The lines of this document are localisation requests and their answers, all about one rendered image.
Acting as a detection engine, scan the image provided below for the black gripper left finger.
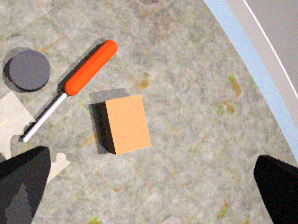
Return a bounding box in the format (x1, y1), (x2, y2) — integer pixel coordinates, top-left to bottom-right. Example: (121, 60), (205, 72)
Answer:
(0, 147), (51, 224)

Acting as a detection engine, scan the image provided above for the orange-handled screwdriver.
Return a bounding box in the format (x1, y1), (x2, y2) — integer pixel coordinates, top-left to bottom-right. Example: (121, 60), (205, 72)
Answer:
(23, 40), (118, 143)

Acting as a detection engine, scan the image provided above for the grey round disc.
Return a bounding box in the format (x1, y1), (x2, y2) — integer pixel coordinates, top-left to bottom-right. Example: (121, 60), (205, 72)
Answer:
(9, 49), (51, 93)

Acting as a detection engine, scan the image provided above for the peach rectangular block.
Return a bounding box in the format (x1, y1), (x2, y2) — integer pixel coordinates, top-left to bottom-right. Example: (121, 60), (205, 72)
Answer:
(100, 96), (150, 155)

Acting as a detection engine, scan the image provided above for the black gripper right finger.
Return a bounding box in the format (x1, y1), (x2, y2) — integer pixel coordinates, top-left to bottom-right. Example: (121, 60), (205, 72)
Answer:
(254, 155), (298, 224)

